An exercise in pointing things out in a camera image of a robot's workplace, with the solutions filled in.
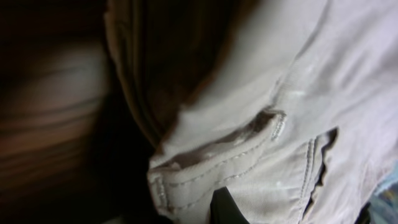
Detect beige khaki shorts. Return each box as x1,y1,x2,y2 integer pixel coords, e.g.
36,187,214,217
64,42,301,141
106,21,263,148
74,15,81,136
104,1,397,223

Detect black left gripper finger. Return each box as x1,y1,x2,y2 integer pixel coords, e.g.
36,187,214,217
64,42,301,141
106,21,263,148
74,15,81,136
210,187,249,224

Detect light blue denim jeans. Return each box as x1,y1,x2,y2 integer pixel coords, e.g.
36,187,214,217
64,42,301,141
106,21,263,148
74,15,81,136
368,166,397,224

